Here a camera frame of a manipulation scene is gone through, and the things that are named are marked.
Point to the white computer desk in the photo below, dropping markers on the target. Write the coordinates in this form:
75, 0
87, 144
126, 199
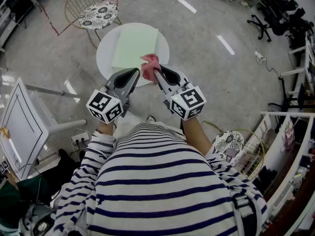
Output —
7, 21

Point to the person's left forearm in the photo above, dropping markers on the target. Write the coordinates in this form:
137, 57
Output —
105, 128

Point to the grey frying pan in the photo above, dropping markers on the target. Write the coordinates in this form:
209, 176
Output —
269, 135

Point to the person's cream trousers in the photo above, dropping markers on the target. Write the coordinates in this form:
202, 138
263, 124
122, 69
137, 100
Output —
128, 122

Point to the pink white plastic bag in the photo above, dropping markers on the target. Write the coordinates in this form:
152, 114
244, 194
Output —
289, 136

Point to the black office chair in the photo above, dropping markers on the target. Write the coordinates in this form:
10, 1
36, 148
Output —
299, 23
268, 16

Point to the grey smartphone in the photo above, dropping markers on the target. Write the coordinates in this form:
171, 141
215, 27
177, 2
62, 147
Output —
231, 152

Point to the round white table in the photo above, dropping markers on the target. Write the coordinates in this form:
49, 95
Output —
104, 55

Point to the white rectangular desk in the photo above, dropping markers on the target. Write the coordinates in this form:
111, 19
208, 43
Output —
19, 122

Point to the pink cloth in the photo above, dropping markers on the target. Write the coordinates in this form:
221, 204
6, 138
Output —
147, 70

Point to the white long desk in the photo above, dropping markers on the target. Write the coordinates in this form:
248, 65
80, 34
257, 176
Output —
294, 72

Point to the person's right forearm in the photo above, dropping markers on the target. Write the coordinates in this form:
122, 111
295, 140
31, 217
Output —
194, 134

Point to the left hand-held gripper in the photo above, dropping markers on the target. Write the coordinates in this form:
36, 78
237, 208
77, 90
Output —
105, 106

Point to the light green mat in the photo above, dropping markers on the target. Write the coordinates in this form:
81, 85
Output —
135, 45

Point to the person's striped shirt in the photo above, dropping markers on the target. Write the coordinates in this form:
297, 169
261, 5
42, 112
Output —
157, 181

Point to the white power strip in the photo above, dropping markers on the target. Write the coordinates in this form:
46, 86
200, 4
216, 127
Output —
80, 139
259, 55

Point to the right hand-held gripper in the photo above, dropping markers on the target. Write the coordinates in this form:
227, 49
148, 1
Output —
189, 99

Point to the white shelf unit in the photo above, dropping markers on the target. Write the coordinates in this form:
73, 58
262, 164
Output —
283, 114

